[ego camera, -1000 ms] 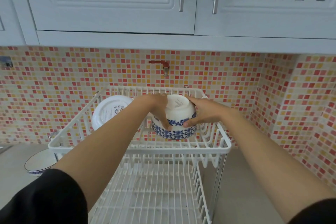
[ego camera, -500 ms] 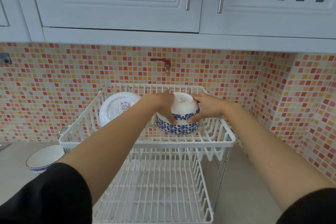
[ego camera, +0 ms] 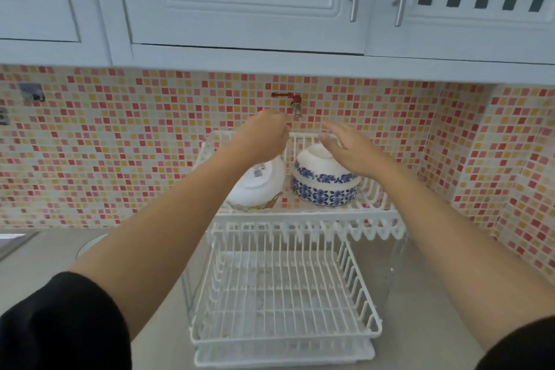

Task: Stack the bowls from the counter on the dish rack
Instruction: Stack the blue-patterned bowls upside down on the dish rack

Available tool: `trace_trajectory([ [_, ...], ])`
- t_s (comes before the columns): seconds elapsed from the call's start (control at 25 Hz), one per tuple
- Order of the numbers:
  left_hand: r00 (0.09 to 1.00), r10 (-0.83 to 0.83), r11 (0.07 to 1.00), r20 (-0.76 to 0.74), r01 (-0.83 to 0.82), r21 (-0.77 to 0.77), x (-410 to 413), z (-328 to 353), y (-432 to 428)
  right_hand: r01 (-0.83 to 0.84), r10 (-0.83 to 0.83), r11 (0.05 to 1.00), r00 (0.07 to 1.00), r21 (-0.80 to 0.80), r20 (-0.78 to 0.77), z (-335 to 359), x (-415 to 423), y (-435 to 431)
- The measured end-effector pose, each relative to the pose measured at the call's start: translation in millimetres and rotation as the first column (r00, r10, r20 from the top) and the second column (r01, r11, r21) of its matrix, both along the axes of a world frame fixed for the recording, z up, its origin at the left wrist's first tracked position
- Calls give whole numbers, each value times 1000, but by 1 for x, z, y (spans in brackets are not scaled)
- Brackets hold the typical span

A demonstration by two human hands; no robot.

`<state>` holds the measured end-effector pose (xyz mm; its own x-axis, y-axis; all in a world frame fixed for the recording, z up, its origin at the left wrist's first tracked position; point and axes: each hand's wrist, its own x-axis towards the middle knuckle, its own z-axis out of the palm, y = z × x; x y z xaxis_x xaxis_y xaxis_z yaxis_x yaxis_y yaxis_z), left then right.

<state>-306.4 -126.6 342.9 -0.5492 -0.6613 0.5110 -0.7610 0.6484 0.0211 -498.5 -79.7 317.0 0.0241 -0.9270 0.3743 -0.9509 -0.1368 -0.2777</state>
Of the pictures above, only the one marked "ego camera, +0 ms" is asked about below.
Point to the person's right hand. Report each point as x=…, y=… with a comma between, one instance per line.
x=357, y=155

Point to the person's left hand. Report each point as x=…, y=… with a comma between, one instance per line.
x=260, y=137

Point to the person's right fingers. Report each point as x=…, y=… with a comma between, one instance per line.
x=331, y=135

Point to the person's left fingers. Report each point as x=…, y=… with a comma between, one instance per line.
x=279, y=126

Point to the person's left forearm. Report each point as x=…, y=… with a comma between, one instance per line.
x=173, y=218

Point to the person's right forearm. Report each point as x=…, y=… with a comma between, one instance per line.
x=451, y=248

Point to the small blue patterned bowl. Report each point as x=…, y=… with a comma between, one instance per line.
x=316, y=166

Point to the large blue patterned bowl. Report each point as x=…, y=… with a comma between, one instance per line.
x=325, y=195

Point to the white floral bowl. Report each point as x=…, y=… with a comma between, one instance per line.
x=256, y=187

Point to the white lattice cabinet door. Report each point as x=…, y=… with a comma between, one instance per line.
x=243, y=14
x=477, y=31

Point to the round glass lid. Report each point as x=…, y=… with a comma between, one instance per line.
x=89, y=246

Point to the white plastic drip tray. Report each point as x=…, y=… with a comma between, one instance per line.
x=282, y=356

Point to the black right sleeve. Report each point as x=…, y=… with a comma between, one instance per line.
x=524, y=348

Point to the black sleeve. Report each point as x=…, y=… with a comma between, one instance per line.
x=524, y=348
x=60, y=326

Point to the steel sink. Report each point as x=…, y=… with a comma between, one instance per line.
x=13, y=242

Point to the black left sleeve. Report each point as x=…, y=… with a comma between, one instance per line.
x=60, y=326

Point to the red wall tap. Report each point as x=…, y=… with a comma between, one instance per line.
x=295, y=101

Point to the metal wall hook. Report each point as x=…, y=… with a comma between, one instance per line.
x=31, y=92

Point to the wall socket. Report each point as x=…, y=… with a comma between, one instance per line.
x=3, y=116

